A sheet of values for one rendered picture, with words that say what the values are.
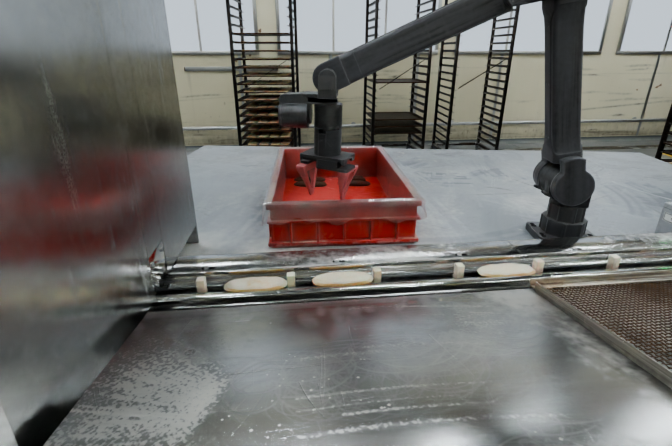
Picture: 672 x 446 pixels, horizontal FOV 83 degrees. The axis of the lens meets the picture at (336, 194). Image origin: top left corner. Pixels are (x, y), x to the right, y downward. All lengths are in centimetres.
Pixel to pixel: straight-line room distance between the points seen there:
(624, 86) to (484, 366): 632
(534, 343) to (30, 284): 48
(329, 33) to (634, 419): 475
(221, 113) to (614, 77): 522
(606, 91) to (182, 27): 553
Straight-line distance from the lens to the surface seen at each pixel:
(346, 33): 496
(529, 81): 581
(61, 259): 43
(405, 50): 76
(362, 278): 63
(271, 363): 42
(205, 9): 504
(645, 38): 671
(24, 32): 42
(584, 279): 67
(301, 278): 65
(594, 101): 642
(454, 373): 42
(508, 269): 71
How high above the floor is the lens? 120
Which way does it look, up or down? 21 degrees down
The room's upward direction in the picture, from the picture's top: straight up
